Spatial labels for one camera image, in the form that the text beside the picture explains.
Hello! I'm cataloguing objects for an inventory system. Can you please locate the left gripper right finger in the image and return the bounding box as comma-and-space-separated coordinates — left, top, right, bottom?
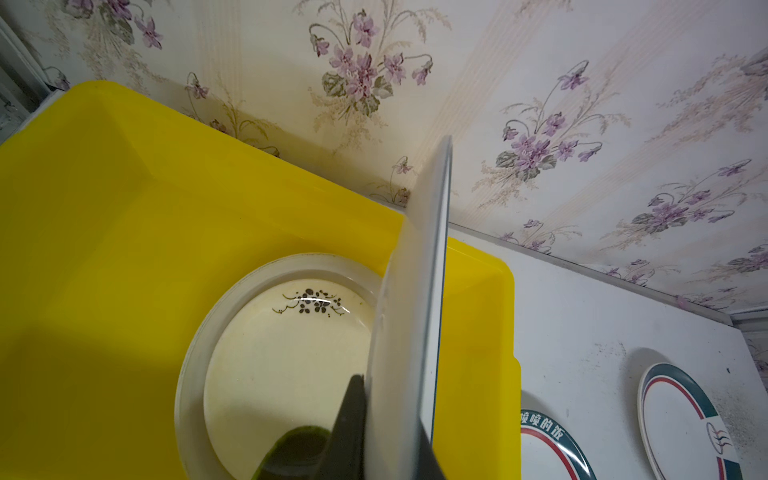
414, 424, 446, 480

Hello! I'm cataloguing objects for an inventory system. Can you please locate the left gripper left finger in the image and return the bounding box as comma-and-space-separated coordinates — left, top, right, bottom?
312, 375, 367, 480

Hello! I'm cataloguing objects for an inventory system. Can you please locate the white plate black quatrefoil outline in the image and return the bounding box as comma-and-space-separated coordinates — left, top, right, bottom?
363, 136, 453, 479

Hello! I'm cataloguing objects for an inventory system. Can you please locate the cream plate black floral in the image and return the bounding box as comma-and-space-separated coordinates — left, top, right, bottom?
203, 279, 374, 479

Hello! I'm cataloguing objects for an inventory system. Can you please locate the plain cream plate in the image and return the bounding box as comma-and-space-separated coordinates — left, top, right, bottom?
174, 253, 382, 479

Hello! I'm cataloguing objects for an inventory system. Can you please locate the yellow plastic bin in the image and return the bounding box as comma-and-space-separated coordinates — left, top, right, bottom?
0, 80, 522, 480

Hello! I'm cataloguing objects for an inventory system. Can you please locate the green red ringed plate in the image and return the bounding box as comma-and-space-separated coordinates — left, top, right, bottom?
520, 409, 596, 480

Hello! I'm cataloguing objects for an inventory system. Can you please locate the small green ringed plate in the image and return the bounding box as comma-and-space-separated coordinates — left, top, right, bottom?
637, 363, 743, 480

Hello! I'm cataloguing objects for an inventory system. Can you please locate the aluminium frame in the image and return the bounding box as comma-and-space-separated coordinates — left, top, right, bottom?
1, 20, 52, 119

